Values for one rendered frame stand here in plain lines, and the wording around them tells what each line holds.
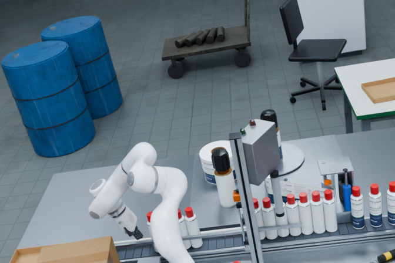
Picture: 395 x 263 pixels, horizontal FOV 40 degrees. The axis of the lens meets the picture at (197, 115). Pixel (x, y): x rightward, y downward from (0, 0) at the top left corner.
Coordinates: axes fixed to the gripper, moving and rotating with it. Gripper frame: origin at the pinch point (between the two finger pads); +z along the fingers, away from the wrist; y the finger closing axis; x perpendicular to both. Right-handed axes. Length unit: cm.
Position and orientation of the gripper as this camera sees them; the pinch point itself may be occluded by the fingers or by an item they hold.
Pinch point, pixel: (137, 235)
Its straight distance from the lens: 250.4
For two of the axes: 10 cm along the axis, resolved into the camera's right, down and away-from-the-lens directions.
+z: 5.2, 7.6, 3.9
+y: 0.5, -4.8, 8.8
